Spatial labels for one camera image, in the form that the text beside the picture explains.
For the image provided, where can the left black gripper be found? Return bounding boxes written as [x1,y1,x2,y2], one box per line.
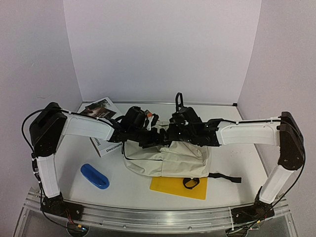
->
[129,126,167,149]

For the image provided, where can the beige canvas backpack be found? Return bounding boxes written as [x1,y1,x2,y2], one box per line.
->
[122,120,242,190]

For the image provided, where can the white Decorate furniture book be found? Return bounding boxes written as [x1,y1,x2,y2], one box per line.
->
[90,137,122,157]

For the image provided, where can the blue glasses case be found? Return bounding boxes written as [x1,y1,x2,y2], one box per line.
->
[80,163,110,190]

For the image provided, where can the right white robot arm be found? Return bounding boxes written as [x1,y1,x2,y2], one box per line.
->
[166,112,306,204]

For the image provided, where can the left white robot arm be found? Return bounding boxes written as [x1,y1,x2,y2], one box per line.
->
[26,102,170,215]

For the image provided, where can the black Three Days book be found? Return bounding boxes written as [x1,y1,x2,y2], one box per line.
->
[80,104,117,119]

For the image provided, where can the yellow plastic folder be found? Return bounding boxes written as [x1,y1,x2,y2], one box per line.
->
[150,177,208,200]

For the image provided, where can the white palm leaf book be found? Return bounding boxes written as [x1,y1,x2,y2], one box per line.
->
[88,97,122,119]

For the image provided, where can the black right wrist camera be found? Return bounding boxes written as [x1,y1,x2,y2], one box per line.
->
[169,92,203,130]

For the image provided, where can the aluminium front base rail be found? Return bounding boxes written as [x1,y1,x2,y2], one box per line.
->
[13,190,298,237]

